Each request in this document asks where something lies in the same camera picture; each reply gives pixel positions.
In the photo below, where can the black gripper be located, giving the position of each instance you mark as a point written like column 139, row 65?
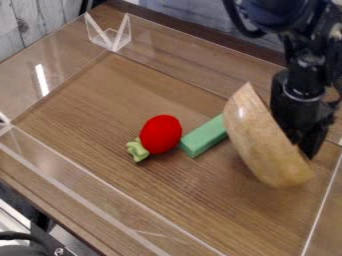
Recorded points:
column 303, row 119

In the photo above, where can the light wooden bowl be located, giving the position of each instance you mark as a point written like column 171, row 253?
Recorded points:
column 273, row 158

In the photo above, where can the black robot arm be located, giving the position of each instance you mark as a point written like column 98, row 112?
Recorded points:
column 306, row 90

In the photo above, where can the green rectangular block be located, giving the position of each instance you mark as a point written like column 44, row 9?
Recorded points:
column 203, row 137

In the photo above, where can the red plush strawberry toy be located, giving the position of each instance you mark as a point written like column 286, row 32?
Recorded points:
column 159, row 136

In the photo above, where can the clear acrylic corner bracket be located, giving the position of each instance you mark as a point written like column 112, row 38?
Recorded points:
column 111, row 39

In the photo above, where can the black metal bracket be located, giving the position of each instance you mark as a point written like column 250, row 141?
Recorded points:
column 51, row 245

